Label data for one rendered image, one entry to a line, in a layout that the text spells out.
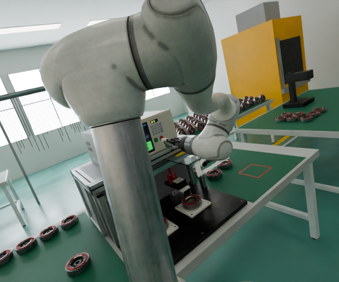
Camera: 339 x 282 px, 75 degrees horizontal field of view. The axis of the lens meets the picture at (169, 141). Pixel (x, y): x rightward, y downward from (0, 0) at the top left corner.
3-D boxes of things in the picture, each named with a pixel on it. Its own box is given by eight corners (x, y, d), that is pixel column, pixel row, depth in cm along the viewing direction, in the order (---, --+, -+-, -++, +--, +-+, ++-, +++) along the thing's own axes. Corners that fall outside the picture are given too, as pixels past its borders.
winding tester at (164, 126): (179, 141, 133) (170, 108, 128) (113, 173, 111) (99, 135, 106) (147, 137, 165) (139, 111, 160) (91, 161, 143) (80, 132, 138)
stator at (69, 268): (90, 270, 103) (87, 264, 102) (65, 281, 101) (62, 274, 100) (92, 254, 113) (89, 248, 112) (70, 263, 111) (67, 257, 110)
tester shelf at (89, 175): (196, 142, 138) (194, 135, 137) (92, 195, 103) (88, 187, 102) (159, 138, 174) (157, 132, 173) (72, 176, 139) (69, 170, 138)
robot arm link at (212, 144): (202, 162, 97) (213, 136, 100) (230, 168, 84) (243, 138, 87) (186, 150, 91) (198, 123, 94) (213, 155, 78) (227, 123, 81)
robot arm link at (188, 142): (208, 151, 99) (199, 150, 103) (204, 132, 96) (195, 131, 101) (193, 159, 94) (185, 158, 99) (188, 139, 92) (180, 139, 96)
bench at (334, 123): (407, 138, 280) (408, 78, 260) (357, 216, 185) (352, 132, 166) (312, 134, 370) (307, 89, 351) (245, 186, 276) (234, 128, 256)
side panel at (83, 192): (109, 234, 126) (89, 184, 118) (104, 237, 125) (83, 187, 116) (94, 217, 149) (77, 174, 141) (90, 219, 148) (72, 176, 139)
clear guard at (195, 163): (230, 158, 118) (227, 147, 116) (198, 178, 106) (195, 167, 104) (190, 151, 145) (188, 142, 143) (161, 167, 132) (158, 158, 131)
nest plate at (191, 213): (211, 203, 124) (211, 201, 124) (192, 218, 116) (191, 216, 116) (193, 196, 136) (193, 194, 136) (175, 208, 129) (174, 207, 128)
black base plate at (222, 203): (247, 203, 119) (246, 200, 118) (149, 286, 86) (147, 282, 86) (191, 183, 157) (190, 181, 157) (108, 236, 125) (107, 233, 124)
